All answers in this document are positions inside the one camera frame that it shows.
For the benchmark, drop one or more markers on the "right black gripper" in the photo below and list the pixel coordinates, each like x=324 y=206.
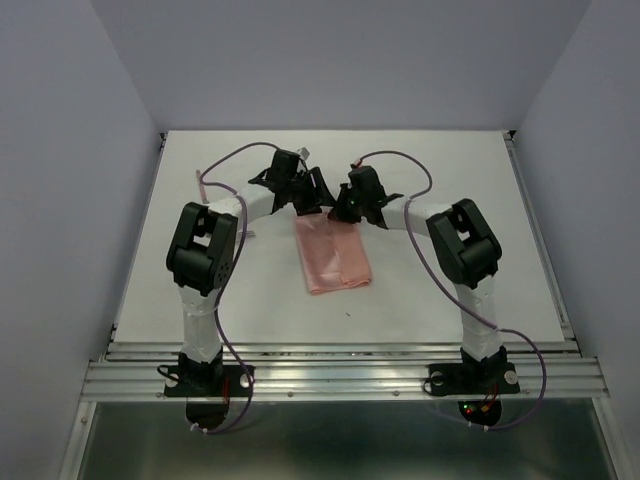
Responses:
x=338 y=212

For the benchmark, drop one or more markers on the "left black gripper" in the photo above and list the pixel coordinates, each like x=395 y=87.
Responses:
x=318 y=196

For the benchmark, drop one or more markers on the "pink cloth napkin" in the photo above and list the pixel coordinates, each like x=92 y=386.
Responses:
x=332 y=254

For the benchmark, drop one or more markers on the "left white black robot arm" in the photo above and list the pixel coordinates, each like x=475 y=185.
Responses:
x=207 y=239

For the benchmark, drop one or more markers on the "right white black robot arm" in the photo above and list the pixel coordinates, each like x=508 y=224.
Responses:
x=466 y=248

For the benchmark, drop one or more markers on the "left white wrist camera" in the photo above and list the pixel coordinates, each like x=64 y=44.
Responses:
x=304 y=153

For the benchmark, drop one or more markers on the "pink handled knife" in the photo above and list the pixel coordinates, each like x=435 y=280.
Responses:
x=201 y=188

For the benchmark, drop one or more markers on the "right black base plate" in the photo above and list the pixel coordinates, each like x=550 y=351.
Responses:
x=467 y=379

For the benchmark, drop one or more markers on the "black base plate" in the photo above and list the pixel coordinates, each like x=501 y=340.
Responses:
x=230 y=381
x=467 y=379

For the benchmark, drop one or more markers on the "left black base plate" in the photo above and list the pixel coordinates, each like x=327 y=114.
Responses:
x=230 y=381

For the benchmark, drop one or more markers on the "aluminium rail frame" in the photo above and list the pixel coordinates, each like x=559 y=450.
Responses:
x=338 y=377

